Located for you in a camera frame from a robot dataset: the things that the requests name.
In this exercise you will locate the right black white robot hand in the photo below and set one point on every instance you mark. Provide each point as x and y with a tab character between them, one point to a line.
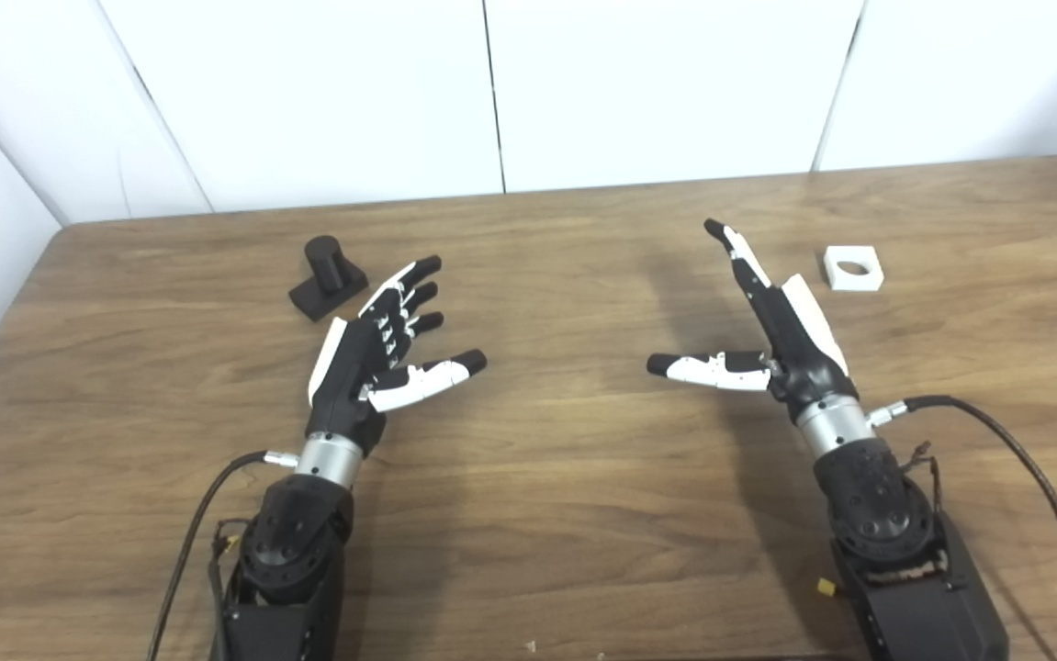
799	353

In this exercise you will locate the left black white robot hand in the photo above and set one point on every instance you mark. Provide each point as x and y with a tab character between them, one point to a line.
354	367

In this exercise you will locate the black peg with square base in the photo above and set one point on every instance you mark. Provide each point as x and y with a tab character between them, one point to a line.
326	271

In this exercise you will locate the white square piece with hole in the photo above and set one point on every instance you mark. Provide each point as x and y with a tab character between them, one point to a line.
868	280

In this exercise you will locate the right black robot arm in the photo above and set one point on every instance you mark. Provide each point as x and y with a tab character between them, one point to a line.
877	514

